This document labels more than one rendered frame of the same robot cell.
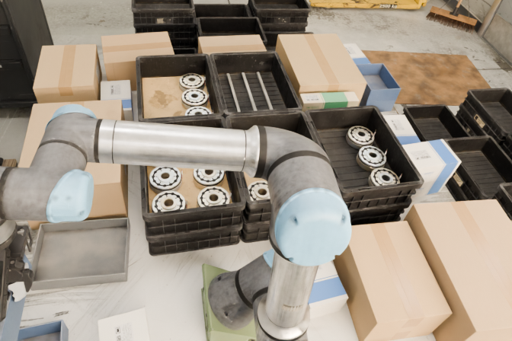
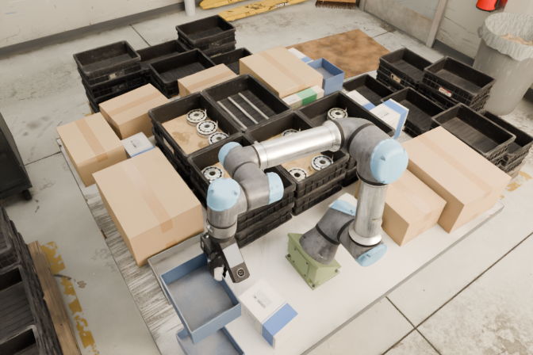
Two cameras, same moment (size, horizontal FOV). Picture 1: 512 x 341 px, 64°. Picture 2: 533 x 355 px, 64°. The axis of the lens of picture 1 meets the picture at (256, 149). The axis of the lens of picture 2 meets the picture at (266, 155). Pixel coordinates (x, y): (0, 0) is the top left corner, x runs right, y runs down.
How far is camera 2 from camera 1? 0.67 m
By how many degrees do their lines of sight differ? 13
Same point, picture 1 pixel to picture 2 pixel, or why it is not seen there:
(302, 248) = (389, 173)
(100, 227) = (189, 246)
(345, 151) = not seen: hidden behind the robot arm
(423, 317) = (432, 210)
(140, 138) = (279, 147)
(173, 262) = (255, 248)
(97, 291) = not seen: hidden behind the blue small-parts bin
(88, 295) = not seen: hidden behind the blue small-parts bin
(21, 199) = (257, 194)
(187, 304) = (281, 269)
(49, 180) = (263, 181)
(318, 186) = (385, 139)
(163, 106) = (186, 143)
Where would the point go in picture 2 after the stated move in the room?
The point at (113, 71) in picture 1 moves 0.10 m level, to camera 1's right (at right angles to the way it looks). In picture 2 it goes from (125, 129) to (146, 125)
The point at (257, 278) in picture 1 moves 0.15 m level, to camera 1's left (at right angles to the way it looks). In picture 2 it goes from (335, 222) to (297, 231)
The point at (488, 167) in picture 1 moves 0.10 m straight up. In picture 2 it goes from (416, 110) to (419, 98)
